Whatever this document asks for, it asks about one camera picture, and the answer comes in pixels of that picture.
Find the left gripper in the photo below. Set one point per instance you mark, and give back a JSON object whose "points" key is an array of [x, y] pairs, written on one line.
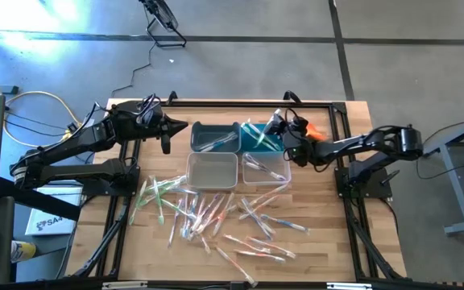
{"points": [[149, 125]]}

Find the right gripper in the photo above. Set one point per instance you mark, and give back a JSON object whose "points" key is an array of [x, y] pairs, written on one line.
{"points": [[298, 139]]}

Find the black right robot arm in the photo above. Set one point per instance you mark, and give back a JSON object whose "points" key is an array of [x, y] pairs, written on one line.
{"points": [[357, 145]]}

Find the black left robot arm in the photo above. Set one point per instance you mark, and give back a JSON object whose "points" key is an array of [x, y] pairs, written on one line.
{"points": [[75, 139]]}

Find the orange bin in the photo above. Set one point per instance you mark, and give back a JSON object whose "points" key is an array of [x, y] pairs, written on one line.
{"points": [[314, 132]]}

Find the black table clamp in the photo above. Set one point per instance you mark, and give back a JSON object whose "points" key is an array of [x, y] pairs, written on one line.
{"points": [[170, 98], [294, 98]]}

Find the dark slate plastic bin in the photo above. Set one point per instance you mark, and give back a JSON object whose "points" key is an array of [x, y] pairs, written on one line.
{"points": [[204, 129]]}

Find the teal plastic bin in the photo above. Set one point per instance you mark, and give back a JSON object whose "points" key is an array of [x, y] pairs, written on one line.
{"points": [[252, 145]]}

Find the orange toothbrush in clear wrapper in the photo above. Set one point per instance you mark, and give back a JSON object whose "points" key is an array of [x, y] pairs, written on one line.
{"points": [[260, 256], [246, 244], [204, 243], [205, 214], [223, 214], [236, 266], [276, 191], [271, 247]]}

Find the clear plastic bin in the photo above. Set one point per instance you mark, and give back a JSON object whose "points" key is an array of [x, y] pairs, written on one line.
{"points": [[256, 179]]}

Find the grey translucent plastic bin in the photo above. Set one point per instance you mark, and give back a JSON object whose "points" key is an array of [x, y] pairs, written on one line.
{"points": [[212, 171]]}

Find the black floor fan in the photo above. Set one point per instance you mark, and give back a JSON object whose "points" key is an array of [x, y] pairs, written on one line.
{"points": [[163, 14]]}

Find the black diagonal bar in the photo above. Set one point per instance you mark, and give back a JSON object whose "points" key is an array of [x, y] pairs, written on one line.
{"points": [[38, 199]]}

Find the white printed box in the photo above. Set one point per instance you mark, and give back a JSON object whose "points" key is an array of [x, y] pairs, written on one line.
{"points": [[50, 219]]}

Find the yellow can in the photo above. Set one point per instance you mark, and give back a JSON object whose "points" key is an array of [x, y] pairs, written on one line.
{"points": [[24, 250]]}

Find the white bracket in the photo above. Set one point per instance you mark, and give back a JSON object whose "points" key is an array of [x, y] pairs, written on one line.
{"points": [[123, 286], [349, 286]]}

